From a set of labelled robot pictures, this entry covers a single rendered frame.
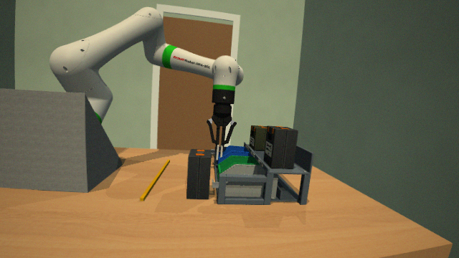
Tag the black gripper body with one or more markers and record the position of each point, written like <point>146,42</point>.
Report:
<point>222,112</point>

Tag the yellow bar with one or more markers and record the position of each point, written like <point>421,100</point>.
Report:
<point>142,198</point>

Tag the blue bin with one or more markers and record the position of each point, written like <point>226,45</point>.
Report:
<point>233,151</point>

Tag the grey metal shelf rack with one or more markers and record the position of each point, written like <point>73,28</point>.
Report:
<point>302,166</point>

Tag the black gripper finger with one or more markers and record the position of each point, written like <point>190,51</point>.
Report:
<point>233,124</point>
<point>209,122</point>

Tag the green open bin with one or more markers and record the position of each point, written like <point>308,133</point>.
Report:
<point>230,161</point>

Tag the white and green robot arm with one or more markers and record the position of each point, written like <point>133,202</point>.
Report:
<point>76,65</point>

